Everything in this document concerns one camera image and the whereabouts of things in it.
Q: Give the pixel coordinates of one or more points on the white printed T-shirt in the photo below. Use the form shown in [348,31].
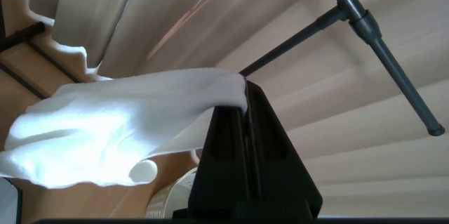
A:
[105,129]

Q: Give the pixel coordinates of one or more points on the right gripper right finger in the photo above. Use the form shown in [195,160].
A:
[280,182]

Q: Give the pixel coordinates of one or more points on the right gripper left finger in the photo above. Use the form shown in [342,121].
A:
[221,168]

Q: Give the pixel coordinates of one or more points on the black clothes rack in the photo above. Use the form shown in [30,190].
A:
[365,24]

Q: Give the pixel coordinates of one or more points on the white laundry basket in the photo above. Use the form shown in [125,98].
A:
[165,199]

